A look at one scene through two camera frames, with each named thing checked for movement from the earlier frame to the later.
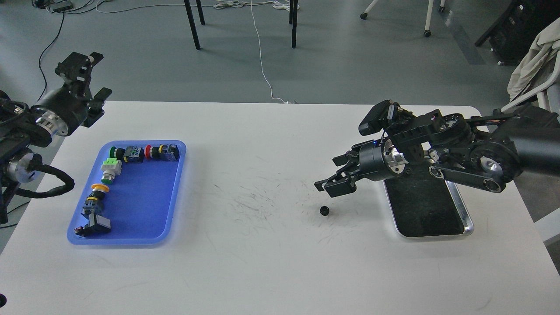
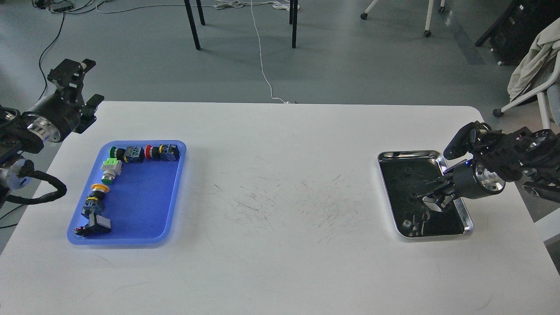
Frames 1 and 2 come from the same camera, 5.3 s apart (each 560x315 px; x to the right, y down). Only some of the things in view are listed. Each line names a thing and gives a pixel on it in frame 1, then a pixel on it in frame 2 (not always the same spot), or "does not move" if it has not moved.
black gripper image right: x=376 y=160 -> x=466 y=185
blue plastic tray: x=142 y=199 does not move
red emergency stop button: x=166 y=152 does not move
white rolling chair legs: x=428 y=32 does not move
